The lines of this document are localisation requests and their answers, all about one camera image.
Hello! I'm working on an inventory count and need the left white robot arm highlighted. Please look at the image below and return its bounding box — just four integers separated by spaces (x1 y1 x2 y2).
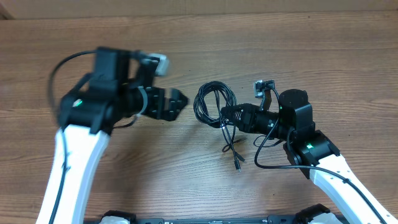
37 47 188 223

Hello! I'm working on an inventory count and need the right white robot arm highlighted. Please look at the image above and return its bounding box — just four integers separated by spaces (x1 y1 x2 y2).
221 89 397 223

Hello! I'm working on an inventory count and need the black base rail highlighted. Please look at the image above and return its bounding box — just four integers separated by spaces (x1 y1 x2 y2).
91 203 348 224

